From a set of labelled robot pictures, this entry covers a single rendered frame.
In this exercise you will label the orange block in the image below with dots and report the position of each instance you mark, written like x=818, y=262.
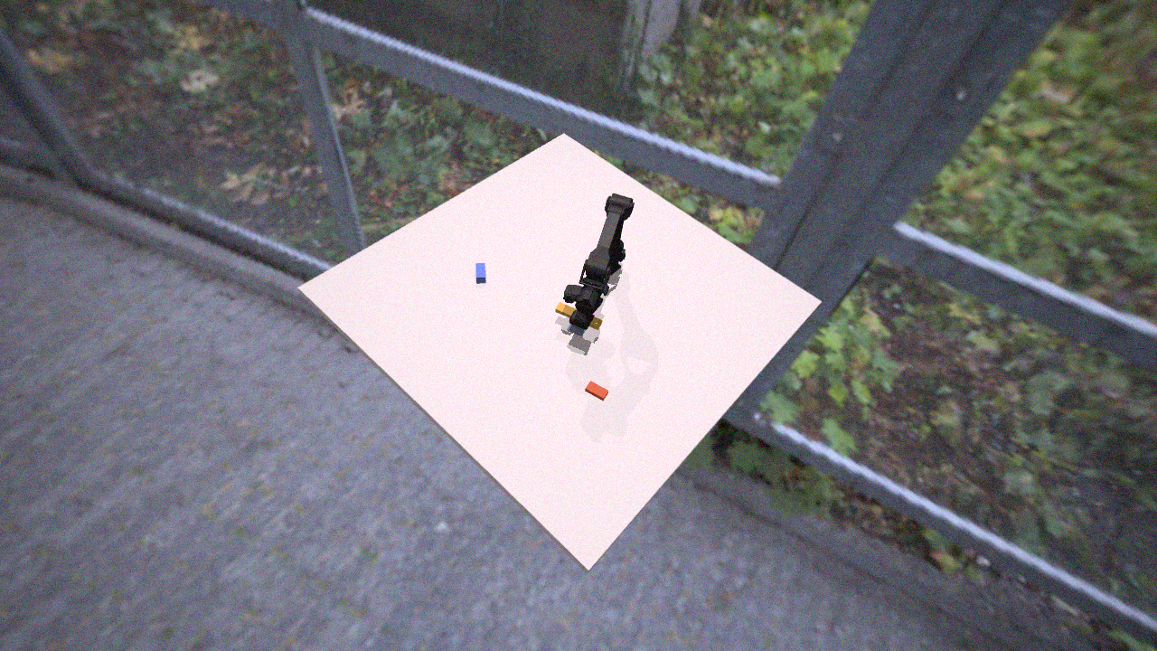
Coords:
x=596, y=390

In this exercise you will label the yellow bar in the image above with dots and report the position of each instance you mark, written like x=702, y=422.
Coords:
x=567, y=311

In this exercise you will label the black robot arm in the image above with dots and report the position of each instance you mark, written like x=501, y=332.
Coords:
x=602, y=262

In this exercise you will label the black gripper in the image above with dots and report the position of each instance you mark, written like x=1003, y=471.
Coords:
x=582, y=320

